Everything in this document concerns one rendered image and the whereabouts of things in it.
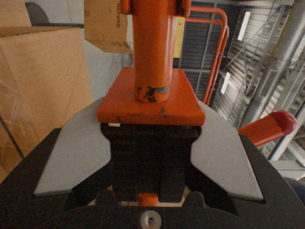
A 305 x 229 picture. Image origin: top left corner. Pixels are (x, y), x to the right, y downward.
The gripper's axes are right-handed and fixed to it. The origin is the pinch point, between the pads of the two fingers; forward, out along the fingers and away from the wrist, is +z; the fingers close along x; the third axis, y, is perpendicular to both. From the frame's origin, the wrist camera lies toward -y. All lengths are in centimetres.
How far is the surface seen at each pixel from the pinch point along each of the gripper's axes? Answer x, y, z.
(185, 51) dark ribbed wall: 228, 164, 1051
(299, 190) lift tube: 25.9, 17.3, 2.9
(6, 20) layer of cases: -65, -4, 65
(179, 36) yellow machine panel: 122, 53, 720
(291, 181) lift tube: 26.2, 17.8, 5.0
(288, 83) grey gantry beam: 192, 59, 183
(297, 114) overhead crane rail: 191, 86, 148
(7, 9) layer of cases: -65, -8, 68
